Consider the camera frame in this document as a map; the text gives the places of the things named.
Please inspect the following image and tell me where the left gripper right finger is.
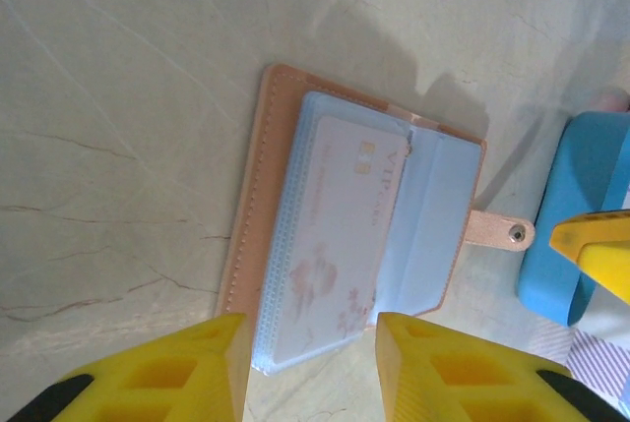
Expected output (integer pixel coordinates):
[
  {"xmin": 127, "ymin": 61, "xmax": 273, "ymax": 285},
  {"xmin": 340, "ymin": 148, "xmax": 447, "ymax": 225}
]
[{"xmin": 376, "ymin": 312, "xmax": 630, "ymax": 422}]

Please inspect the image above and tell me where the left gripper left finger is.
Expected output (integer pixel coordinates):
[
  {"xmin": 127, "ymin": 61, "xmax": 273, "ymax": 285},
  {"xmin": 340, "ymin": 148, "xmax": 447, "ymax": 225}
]
[{"xmin": 14, "ymin": 312, "xmax": 250, "ymax": 422}]

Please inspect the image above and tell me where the white blossom VIP card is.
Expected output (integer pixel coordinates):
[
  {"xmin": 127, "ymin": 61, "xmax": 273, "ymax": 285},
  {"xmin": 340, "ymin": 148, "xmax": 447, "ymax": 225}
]
[{"xmin": 269, "ymin": 115, "xmax": 408, "ymax": 367}]

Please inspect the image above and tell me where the blue oval tray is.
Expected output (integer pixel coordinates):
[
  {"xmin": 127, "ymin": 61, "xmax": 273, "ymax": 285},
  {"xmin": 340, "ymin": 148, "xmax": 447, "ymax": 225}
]
[{"xmin": 515, "ymin": 110, "xmax": 630, "ymax": 329}]

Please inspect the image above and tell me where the pink toy microphone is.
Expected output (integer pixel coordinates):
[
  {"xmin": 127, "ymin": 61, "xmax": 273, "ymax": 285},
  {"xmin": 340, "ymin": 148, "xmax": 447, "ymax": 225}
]
[{"xmin": 593, "ymin": 89, "xmax": 630, "ymax": 113}]

